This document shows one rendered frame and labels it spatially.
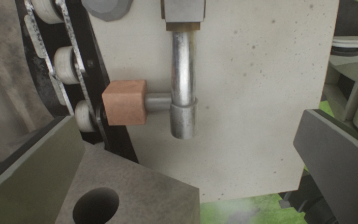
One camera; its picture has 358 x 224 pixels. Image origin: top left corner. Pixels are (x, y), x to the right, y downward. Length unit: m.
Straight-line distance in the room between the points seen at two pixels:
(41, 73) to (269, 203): 1.83
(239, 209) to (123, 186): 1.76
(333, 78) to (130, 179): 0.78
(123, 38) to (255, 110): 0.15
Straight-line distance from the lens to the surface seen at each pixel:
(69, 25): 0.21
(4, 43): 0.32
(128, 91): 0.17
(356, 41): 0.92
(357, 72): 0.66
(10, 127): 0.37
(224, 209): 1.86
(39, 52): 0.28
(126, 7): 0.18
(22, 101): 0.33
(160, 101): 0.18
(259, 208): 1.95
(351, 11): 1.07
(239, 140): 0.24
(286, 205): 0.64
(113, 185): 0.17
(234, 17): 0.19
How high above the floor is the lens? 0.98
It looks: 59 degrees down
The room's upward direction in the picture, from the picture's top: 178 degrees clockwise
